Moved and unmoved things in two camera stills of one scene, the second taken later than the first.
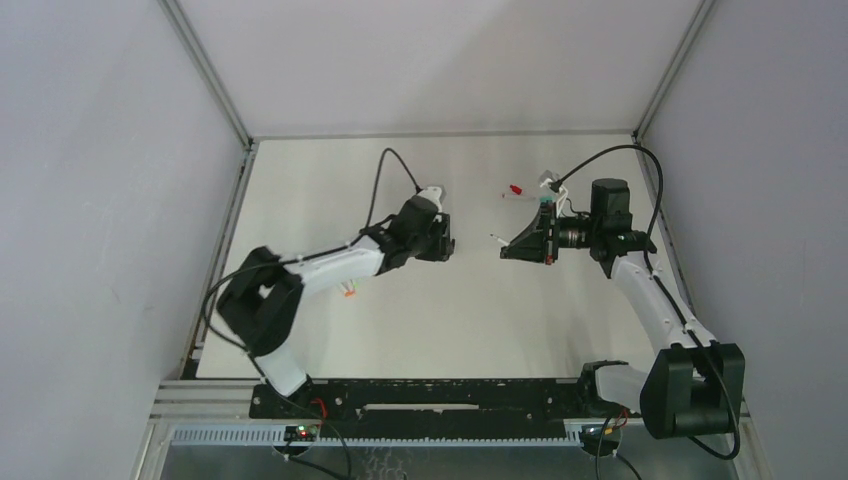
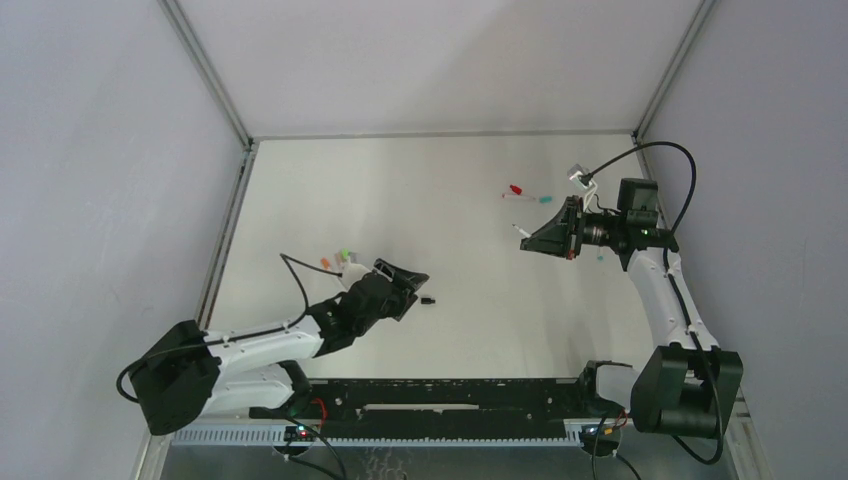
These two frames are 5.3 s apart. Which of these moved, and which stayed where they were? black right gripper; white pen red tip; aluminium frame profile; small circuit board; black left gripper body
Moved: black left gripper body; black right gripper
Stayed: aluminium frame profile; white pen red tip; small circuit board
